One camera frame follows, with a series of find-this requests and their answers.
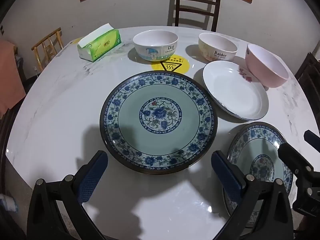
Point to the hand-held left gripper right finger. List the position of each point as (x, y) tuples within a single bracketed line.
[(225, 173)]

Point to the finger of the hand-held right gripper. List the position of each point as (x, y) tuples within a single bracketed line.
[(312, 140), (293, 157)]

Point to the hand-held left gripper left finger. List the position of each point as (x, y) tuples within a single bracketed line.
[(92, 175)]

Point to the small blue floral plate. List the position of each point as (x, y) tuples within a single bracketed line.
[(260, 155)]

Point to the white plate with pink flowers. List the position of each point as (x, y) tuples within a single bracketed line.
[(232, 92)]

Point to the large blue floral plate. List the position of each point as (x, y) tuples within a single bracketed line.
[(160, 120)]

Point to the pink bowl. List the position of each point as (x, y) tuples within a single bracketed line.
[(268, 65)]

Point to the cream bowl with rabbit print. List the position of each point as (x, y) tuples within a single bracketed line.
[(216, 46)]

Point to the white bowl with dog print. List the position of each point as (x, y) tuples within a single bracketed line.
[(155, 42)]

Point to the dark wooden furniture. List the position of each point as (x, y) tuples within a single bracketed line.
[(310, 75)]

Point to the pale blue white object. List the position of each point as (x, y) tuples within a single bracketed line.
[(8, 202)]

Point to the round yellow warning sticker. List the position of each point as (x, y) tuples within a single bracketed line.
[(175, 66)]

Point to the orange cloth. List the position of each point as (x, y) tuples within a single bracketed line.
[(8, 80)]

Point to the green tissue box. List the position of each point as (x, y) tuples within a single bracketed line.
[(102, 45)]

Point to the rectangular yellow sticker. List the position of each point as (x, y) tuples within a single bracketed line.
[(77, 41)]

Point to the bamboo chair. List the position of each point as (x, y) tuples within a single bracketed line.
[(47, 47)]

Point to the dark wooden chair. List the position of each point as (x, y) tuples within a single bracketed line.
[(197, 0)]

